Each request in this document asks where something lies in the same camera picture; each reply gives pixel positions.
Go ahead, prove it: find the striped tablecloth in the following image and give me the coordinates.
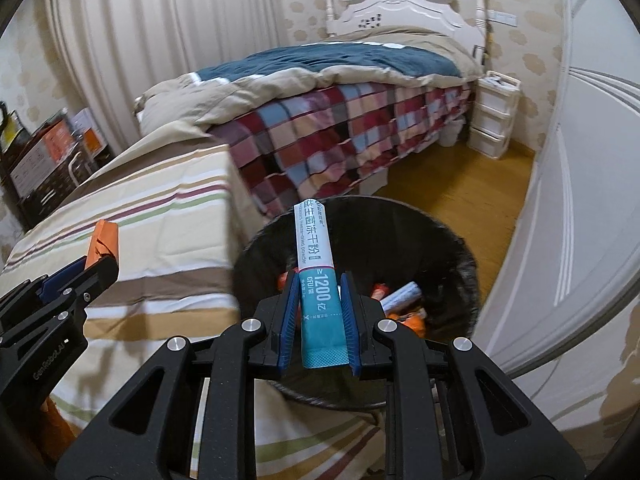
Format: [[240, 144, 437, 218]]
[[0, 142, 386, 480]]

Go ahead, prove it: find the yellow tag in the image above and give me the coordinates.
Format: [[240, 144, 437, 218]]
[[0, 110, 20, 153]]

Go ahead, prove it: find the white powder sachet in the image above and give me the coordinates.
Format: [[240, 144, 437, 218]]
[[380, 281, 424, 314]]

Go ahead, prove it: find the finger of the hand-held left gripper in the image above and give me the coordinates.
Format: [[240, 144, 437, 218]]
[[0, 259, 87, 318], [0, 255, 120, 361]]

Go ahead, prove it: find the white wardrobe door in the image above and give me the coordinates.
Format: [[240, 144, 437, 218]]
[[470, 0, 640, 431]]

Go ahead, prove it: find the bin with black bag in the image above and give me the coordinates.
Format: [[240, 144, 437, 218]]
[[232, 195, 481, 408]]

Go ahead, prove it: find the white and orange box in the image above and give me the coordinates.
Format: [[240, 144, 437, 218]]
[[67, 107, 108, 153]]

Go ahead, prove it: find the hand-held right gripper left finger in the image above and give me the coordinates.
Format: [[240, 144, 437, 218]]
[[55, 272, 303, 480]]

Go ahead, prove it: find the teal and white sachet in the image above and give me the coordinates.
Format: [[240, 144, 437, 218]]
[[292, 199, 351, 368]]

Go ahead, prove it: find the brown patterned storage box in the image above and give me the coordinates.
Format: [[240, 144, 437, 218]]
[[0, 140, 113, 226]]

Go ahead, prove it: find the white drawer unit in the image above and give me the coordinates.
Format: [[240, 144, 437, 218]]
[[467, 71, 518, 161]]

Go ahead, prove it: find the blue and beige duvet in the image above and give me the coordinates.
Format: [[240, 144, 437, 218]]
[[134, 25, 483, 143]]

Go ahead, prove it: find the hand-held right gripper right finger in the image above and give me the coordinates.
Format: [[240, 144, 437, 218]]
[[340, 271, 586, 480]]

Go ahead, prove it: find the orange wrapper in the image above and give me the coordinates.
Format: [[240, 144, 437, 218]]
[[390, 310, 427, 337]]

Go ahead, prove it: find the orange cloth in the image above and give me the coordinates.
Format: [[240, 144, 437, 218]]
[[42, 395, 76, 466], [85, 220, 120, 271]]

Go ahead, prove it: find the plaid bed sheet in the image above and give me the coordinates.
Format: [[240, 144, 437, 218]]
[[207, 80, 473, 221]]

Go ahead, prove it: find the cream curtain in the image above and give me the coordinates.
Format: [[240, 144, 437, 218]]
[[47, 0, 278, 156]]

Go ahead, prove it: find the cardboard box with label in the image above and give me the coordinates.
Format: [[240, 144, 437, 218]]
[[7, 122, 71, 196]]

